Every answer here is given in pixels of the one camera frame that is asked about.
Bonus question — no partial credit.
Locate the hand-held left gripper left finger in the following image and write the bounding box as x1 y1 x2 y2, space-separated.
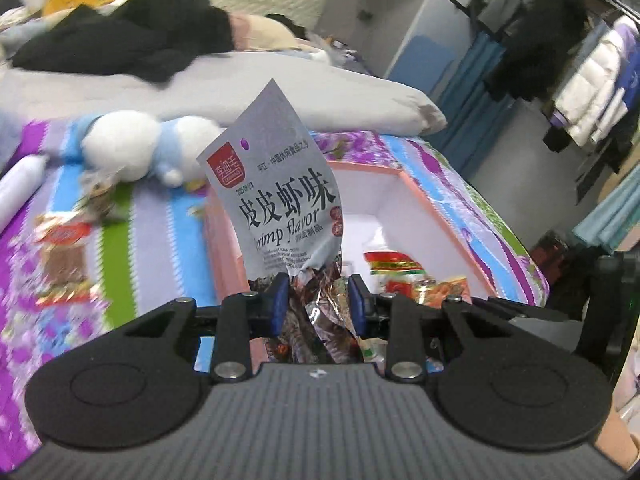
122 272 291 382

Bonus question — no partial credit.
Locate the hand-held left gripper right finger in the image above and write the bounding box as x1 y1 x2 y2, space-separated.
347 274 518 383

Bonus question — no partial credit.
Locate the red and green snack packet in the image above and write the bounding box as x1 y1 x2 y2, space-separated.
364 251 427 281

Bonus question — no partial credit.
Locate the orange snack packet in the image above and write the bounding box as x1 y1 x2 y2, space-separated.
420 275 471 308

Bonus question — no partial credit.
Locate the grey snack packet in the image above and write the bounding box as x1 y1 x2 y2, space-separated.
196 78 371 366

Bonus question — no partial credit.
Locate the pink cardboard box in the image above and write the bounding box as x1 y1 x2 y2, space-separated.
192 157 498 376

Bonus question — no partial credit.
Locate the person's right forearm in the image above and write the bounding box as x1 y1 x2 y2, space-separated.
592 407 640 463

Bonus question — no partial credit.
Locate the dark red bag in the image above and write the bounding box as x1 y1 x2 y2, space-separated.
530 230 596 307

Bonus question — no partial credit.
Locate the teal hanging cloth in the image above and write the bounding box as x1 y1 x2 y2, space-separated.
572 165 640 256

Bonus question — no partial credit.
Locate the floral purple bedsheet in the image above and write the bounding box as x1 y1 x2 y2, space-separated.
0 120 551 461

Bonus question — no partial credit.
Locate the small clear packet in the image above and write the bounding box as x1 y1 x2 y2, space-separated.
75 169 128 223

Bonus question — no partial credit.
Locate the grey duvet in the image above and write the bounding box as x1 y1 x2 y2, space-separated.
0 52 448 136

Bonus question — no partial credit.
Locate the white puffer jacket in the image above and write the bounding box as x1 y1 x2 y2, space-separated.
552 15 640 148

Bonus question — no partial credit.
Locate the white and blue plush toy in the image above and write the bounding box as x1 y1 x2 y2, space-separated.
62 110 226 188

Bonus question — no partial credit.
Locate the blue curtain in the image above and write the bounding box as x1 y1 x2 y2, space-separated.
435 30 511 133

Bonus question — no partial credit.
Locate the beige pillow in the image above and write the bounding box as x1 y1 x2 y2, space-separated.
230 12 301 53

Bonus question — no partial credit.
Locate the dark cloth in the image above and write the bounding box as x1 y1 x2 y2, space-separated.
265 12 313 41

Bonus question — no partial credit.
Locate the white spray can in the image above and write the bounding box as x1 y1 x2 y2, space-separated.
0 154 50 231

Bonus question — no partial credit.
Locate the black clothing heap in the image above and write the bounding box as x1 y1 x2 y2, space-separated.
11 0 236 83

